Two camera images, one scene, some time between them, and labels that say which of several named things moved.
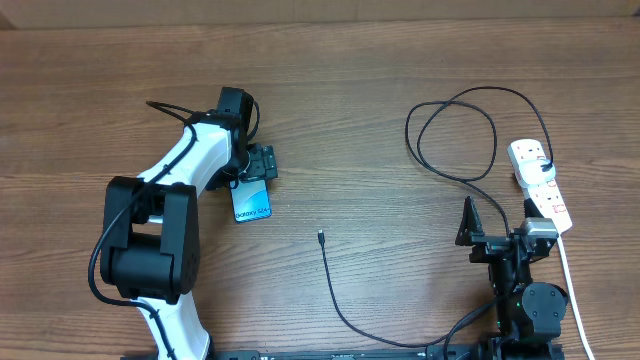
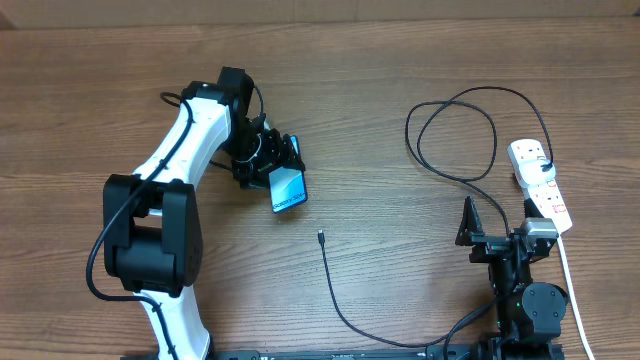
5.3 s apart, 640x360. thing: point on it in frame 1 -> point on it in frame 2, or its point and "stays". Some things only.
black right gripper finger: x=531 y=210 stays
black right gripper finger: x=471 y=225 stays
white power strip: x=545 y=196 stays
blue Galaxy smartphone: x=250 y=199 -> x=287 y=185
